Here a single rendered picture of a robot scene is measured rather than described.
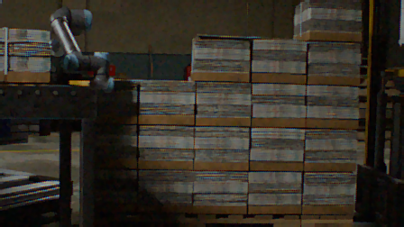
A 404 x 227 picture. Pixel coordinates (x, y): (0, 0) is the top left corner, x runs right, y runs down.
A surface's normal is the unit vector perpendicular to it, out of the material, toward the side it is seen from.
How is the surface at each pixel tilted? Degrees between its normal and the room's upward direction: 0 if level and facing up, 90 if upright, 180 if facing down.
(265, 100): 90
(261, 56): 90
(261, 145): 89
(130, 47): 90
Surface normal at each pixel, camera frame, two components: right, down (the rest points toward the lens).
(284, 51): 0.07, 0.05
